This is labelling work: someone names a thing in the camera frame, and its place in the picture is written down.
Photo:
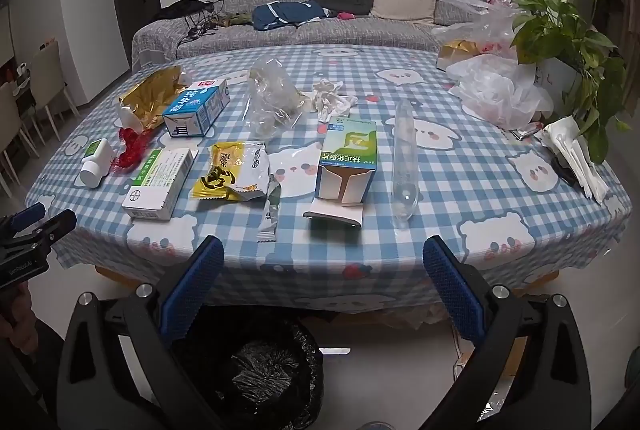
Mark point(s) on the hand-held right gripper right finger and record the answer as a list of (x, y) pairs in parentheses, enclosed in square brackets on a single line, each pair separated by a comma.
[(452, 282)]

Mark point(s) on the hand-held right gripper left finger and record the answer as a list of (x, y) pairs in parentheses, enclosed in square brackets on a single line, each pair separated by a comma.
[(195, 280)]

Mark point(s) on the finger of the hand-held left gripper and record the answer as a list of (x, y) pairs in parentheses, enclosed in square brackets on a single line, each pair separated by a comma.
[(27, 216), (55, 224)]

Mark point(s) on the red mesh wrapper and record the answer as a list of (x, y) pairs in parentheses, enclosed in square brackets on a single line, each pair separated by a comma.
[(131, 151)]

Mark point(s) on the bin with black bag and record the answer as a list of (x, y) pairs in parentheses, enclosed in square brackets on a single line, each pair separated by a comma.
[(250, 375)]

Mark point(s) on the yellow snack packet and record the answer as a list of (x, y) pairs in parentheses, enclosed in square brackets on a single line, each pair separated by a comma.
[(230, 170)]

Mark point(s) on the blue milk carton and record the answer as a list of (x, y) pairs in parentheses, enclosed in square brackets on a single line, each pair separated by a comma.
[(192, 106)]

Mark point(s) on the white tissue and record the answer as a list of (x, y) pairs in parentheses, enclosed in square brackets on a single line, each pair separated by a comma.
[(331, 95)]

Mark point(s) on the person's left hand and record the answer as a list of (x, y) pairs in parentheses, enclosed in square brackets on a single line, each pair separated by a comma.
[(17, 317)]

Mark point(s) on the white pill bottle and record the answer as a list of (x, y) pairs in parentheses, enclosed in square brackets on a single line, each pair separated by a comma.
[(96, 163)]

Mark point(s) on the blue checked bear tablecloth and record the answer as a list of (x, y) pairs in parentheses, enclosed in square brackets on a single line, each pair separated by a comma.
[(465, 190)]

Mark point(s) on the white medicine box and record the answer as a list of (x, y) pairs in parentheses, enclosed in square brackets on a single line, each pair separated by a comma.
[(157, 185)]

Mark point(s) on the clear plastic tube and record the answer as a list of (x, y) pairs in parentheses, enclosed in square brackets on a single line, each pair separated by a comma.
[(405, 160)]

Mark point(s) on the gold snack bag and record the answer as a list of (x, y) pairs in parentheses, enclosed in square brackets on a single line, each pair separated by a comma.
[(150, 95)]

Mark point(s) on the green open medicine box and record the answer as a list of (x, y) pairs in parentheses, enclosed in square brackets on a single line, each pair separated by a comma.
[(345, 160)]

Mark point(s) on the small silver wrapper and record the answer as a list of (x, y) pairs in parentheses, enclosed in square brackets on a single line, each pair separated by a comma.
[(526, 130)]

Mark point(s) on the white paper napkins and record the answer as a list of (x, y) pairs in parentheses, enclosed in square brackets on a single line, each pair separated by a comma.
[(572, 150)]

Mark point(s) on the crumpled clear plastic bag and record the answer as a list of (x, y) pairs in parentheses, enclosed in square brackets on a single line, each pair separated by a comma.
[(275, 100)]

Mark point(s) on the white plastic bag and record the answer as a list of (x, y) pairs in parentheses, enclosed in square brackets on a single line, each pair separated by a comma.
[(500, 90)]

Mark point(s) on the white plant pot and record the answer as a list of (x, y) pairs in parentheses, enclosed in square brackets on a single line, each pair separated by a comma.
[(557, 78)]

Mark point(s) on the gold box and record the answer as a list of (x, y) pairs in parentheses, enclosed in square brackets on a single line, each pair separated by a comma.
[(457, 50)]

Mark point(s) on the black cloth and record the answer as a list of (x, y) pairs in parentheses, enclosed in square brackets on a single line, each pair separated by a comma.
[(172, 9)]

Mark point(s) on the grey sofa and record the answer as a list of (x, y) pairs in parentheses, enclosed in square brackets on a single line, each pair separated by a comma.
[(300, 41)]

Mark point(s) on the camouflage cloth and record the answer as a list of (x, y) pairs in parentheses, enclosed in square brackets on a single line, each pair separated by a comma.
[(236, 18)]

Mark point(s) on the green potted plant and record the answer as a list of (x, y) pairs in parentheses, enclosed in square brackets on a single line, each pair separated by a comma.
[(565, 30)]

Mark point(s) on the blue jacket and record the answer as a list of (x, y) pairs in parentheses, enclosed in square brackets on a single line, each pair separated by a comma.
[(285, 15)]

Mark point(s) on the pink cloth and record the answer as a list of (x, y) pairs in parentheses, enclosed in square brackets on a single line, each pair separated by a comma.
[(346, 15)]

